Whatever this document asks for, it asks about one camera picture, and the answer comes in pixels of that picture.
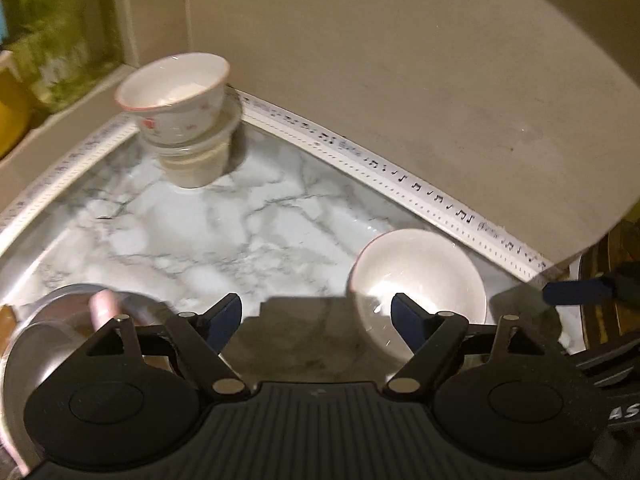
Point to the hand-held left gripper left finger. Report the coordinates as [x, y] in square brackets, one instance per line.
[225, 317]

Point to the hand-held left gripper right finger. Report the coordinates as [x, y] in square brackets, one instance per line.
[407, 320]

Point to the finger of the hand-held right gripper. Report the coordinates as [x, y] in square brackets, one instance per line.
[575, 292]

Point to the white bowl with rose print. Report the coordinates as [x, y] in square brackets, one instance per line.
[415, 265]

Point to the clear glass bowl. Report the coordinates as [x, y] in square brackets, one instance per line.
[45, 340]

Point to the translucent plastic container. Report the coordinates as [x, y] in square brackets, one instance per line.
[200, 165]

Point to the white bowl with red dots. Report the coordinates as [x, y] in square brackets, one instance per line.
[170, 110]

